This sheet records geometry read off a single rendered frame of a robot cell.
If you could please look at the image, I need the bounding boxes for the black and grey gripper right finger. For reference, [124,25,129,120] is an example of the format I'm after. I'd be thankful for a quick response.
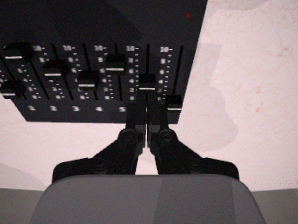
[147,89,240,180]

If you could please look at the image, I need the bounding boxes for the black lighting desk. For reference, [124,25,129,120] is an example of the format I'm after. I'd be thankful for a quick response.
[0,0,208,124]

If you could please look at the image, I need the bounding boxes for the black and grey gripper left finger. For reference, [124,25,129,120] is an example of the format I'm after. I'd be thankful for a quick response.
[51,89,146,184]

